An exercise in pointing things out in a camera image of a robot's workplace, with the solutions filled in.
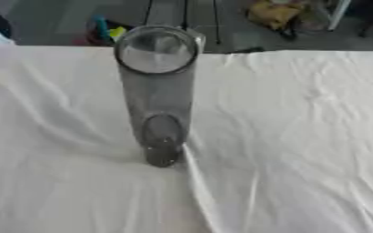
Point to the clear glass cylinder vase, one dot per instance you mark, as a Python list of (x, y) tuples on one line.
[(158, 94)]

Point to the black tripod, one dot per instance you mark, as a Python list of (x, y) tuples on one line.
[(184, 15)]

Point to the yellow bag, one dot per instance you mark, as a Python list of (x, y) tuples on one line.
[(272, 14)]

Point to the white furniture leg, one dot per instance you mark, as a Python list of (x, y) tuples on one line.
[(339, 13)]

